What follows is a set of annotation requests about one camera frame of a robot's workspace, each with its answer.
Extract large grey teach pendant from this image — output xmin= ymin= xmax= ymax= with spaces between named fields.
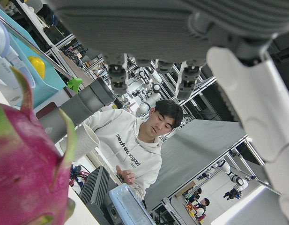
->
xmin=108 ymin=183 xmax=156 ymax=225

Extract grey fabric screen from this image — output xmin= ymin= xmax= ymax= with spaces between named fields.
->
xmin=144 ymin=119 xmax=247 ymax=210

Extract thin metal rod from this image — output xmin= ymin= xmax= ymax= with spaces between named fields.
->
xmin=0 ymin=10 xmax=74 ymax=80

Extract white humanoid robot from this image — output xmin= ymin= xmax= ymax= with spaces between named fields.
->
xmin=211 ymin=159 xmax=249 ymax=200
xmin=135 ymin=83 xmax=163 ymax=117

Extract white ring-shaped object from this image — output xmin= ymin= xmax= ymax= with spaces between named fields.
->
xmin=0 ymin=17 xmax=10 ymax=58

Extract green plastic clamp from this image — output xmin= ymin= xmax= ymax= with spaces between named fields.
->
xmin=66 ymin=77 xmax=83 ymax=93

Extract black drinking bottle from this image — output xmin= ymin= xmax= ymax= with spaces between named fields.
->
xmin=38 ymin=77 xmax=117 ymax=144

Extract red black connector cables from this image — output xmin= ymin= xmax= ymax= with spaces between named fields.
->
xmin=69 ymin=164 xmax=90 ymax=188

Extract white ceramic mug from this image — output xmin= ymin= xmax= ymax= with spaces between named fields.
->
xmin=59 ymin=123 xmax=100 ymax=162

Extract yellow toy fruit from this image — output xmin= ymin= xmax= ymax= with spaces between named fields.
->
xmin=27 ymin=56 xmax=45 ymax=79

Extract beige computer keyboard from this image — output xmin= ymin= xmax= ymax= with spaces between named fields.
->
xmin=88 ymin=147 xmax=121 ymax=186

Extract person in white hoodie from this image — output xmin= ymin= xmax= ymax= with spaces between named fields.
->
xmin=83 ymin=99 xmax=184 ymax=202

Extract seated background person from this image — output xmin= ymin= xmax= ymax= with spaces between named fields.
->
xmin=195 ymin=198 xmax=211 ymax=218

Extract pink dragon fruit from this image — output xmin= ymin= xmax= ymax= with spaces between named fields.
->
xmin=0 ymin=46 xmax=77 ymax=225

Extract black ribbed electronics box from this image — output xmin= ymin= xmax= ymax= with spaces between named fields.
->
xmin=79 ymin=165 xmax=119 ymax=225

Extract teal storage bin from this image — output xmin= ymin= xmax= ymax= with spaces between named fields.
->
xmin=0 ymin=4 xmax=67 ymax=108

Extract white grey left robot hand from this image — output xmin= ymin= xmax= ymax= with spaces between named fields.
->
xmin=47 ymin=0 xmax=289 ymax=225

